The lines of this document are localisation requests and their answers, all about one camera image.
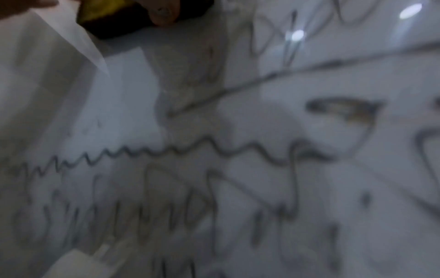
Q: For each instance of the white translucent sheet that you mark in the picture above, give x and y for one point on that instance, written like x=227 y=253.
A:
x=72 y=30

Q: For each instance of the large scribbled whiteboard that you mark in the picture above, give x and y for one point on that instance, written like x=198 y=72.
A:
x=240 y=163

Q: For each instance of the yellow and black whiteboard eraser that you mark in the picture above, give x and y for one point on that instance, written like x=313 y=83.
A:
x=117 y=24

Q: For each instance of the person's left hand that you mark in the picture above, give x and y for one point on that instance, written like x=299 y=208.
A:
x=20 y=6

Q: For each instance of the person's right hand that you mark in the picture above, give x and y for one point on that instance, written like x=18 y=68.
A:
x=163 y=12

